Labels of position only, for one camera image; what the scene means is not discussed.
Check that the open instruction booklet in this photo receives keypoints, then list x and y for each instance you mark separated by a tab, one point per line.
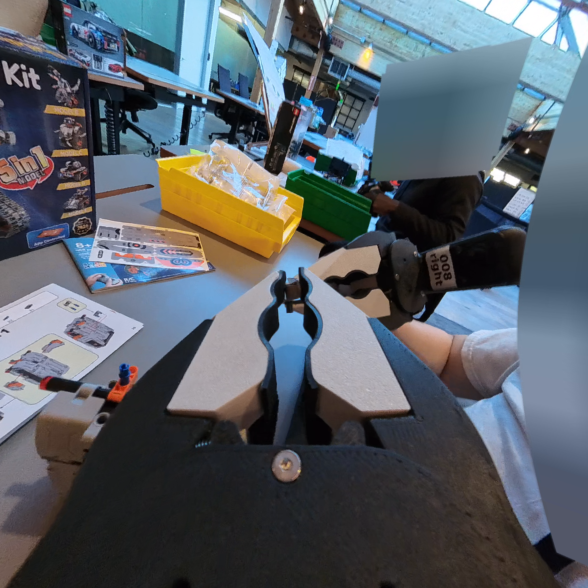
55	330

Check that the tall black box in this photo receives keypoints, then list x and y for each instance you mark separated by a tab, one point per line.
282	138

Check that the sticker sheet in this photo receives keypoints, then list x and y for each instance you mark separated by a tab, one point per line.
147	248

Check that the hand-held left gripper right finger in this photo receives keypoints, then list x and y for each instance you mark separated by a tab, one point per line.
358	367

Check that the wooden table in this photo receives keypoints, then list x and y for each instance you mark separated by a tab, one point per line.
156	78

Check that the grey desk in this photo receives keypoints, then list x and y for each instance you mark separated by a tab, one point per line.
183	298

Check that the toy car box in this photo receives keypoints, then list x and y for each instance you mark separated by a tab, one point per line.
94	41

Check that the small blue booklet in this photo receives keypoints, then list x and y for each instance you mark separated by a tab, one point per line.
119	278

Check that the blue toy kit box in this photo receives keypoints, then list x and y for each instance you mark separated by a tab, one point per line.
41	160

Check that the green plastic bin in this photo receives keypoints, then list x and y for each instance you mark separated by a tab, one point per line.
330	206

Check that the thin grey brick beam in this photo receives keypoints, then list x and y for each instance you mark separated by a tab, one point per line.
292	294

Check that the pile of clear plastic bags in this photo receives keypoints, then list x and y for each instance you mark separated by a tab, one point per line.
239	179

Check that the grey toy brick model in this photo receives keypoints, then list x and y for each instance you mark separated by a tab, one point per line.
64	427

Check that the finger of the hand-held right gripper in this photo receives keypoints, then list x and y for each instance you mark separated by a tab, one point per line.
372	303
353	262

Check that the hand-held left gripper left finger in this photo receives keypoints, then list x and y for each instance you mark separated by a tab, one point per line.
220	367

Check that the person's white shirt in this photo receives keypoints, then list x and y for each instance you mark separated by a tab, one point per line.
496	413

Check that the white board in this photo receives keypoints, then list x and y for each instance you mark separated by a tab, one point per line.
266	64

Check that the yellow plastic bin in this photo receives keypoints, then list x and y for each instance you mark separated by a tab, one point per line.
220	216

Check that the person's right forearm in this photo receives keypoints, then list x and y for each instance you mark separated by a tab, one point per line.
427	353

